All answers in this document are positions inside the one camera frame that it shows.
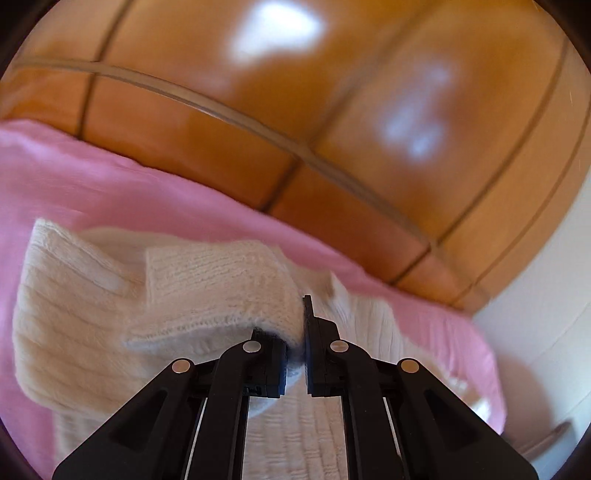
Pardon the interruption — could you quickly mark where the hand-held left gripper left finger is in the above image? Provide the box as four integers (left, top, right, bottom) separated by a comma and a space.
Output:
52, 328, 290, 480

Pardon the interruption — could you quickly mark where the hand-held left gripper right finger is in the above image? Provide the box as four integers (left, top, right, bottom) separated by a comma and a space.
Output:
302, 294, 539, 480

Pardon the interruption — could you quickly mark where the cream knit sweater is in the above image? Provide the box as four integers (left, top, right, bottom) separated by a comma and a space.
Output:
11, 219, 498, 480

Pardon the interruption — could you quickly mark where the pink bed sheet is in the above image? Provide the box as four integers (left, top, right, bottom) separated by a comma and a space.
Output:
0, 119, 507, 480

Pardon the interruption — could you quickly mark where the wooden panelled headboard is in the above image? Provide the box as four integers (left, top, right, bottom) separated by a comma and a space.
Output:
0, 0, 591, 320

